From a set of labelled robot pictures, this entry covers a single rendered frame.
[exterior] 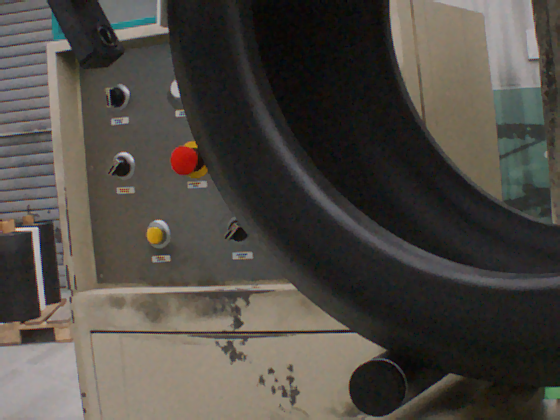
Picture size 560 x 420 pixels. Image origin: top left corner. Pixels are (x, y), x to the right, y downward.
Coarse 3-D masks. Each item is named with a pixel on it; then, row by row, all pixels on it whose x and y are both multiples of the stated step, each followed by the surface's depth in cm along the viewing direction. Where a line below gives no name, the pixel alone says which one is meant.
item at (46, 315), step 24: (24, 216) 817; (0, 240) 726; (24, 240) 734; (48, 240) 811; (0, 264) 727; (24, 264) 733; (48, 264) 810; (0, 288) 728; (24, 288) 732; (48, 288) 810; (0, 312) 729; (24, 312) 732; (48, 312) 768; (0, 336) 726; (24, 336) 749; (72, 336) 736
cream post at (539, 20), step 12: (540, 0) 117; (552, 0) 117; (540, 12) 118; (552, 12) 117; (540, 24) 118; (552, 24) 117; (540, 36) 118; (552, 36) 117; (540, 48) 118; (552, 48) 117; (540, 60) 119; (552, 60) 118; (540, 72) 119; (552, 72) 118; (552, 84) 118; (552, 96) 118; (552, 108) 118; (552, 120) 118; (552, 132) 118; (552, 144) 118; (552, 156) 118; (552, 168) 119; (552, 180) 119; (552, 192) 119; (552, 204) 119
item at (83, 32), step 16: (48, 0) 108; (64, 0) 107; (80, 0) 108; (96, 0) 110; (64, 16) 107; (80, 16) 107; (96, 16) 109; (64, 32) 107; (80, 32) 106; (96, 32) 107; (112, 32) 109; (80, 48) 107; (96, 48) 106; (112, 48) 108; (80, 64) 107; (96, 64) 107
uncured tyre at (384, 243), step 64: (192, 0) 89; (256, 0) 106; (320, 0) 113; (384, 0) 114; (192, 64) 90; (256, 64) 88; (320, 64) 113; (384, 64) 113; (192, 128) 94; (256, 128) 87; (320, 128) 112; (384, 128) 113; (256, 192) 88; (320, 192) 85; (384, 192) 112; (448, 192) 111; (320, 256) 86; (384, 256) 84; (448, 256) 109; (512, 256) 109; (384, 320) 85; (448, 320) 82; (512, 320) 80; (512, 384) 85
